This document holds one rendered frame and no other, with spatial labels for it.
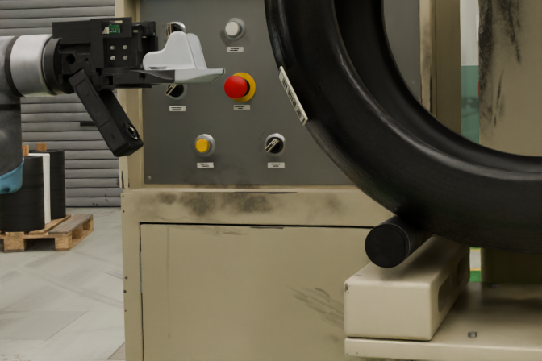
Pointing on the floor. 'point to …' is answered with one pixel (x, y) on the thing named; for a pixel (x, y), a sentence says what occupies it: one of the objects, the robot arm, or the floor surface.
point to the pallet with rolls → (41, 205)
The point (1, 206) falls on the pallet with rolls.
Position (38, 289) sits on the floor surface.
